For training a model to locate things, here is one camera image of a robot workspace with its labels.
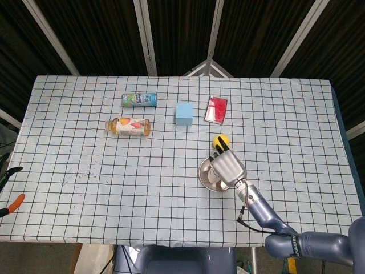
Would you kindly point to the triangular white frame bracket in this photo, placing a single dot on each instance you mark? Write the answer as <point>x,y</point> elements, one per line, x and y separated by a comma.
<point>207,68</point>

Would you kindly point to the red flat card box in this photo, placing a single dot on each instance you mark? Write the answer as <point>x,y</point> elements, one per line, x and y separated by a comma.
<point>216,109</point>

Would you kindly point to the grey metal table leg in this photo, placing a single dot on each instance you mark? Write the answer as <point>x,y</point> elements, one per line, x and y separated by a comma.
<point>253,259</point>

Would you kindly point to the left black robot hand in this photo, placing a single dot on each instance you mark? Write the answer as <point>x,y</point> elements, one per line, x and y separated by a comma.
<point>8,173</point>

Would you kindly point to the yellow foam ball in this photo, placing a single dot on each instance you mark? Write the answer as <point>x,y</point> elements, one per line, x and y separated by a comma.
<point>225,139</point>

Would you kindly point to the silver metal bowl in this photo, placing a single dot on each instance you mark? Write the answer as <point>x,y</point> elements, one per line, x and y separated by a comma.
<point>204,174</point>

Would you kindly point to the dark blue undercloth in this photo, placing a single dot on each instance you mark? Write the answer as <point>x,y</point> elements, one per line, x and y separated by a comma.
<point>340,114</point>

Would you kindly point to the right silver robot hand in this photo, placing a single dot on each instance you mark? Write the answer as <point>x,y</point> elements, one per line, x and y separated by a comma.
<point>229,168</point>

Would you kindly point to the amber tea plastic bottle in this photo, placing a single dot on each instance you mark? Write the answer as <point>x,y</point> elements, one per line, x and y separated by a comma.
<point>129,126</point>

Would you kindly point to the blue-green drink can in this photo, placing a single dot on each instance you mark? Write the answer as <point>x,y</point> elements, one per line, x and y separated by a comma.
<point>139,99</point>

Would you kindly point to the white checked tablecloth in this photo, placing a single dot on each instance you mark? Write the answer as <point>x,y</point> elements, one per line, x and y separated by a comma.
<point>85,160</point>

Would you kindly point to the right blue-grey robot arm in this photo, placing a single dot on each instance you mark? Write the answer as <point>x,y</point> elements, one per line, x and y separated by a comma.
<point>265,211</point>

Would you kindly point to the brown cardboard box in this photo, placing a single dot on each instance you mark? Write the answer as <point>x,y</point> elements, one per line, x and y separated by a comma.
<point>76,259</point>

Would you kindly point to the white metal frame post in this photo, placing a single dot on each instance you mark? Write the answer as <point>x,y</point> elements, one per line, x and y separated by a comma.
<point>146,37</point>
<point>214,28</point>
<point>296,40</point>
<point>51,37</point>

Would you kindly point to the light blue foam cube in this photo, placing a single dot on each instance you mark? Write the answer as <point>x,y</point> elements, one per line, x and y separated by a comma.
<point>184,114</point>

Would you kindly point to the white metal frame bar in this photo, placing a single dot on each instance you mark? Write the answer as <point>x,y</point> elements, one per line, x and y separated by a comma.
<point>356,129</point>
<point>10,118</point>

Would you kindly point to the dark blue robot torso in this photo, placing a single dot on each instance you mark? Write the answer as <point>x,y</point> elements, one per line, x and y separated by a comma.
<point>174,261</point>

